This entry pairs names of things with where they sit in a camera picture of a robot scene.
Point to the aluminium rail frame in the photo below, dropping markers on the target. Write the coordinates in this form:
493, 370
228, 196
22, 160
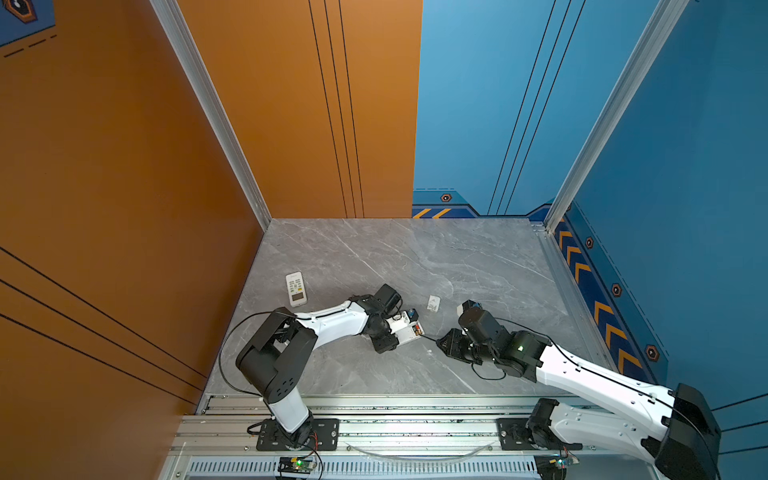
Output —
382, 437

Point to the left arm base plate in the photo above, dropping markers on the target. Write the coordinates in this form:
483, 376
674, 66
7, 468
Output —
321, 434

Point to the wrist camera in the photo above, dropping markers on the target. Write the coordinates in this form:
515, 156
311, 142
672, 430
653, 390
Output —
466, 306
405, 316

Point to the left green circuit board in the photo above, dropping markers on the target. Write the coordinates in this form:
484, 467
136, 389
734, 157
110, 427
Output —
302, 467

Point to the green circuit board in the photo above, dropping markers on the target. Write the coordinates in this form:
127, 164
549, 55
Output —
554, 467
302, 467

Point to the white battery cover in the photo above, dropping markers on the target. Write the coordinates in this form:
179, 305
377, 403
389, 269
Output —
433, 303

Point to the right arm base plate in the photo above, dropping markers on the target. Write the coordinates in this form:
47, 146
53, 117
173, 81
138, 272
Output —
515, 434

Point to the right aluminium corner post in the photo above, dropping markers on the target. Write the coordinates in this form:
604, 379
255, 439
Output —
653, 38

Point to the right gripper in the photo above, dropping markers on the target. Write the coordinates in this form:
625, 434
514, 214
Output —
449, 347

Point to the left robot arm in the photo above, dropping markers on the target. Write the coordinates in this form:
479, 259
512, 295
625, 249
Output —
275, 357

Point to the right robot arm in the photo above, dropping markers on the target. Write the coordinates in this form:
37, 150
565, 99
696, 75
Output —
674, 430

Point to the left aluminium corner post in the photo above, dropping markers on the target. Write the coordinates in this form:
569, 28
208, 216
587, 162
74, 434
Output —
180, 37

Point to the aluminium corner post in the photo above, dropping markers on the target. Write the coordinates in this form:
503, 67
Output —
653, 38
180, 37

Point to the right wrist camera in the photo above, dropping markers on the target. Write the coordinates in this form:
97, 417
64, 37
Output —
466, 306

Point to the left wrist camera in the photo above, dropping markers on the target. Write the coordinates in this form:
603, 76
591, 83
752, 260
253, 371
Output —
405, 316

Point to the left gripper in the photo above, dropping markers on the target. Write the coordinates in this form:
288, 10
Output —
387, 345

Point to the white TCL remote control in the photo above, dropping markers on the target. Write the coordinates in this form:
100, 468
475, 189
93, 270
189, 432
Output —
406, 333

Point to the right green circuit board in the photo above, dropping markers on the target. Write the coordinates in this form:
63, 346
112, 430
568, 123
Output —
554, 467

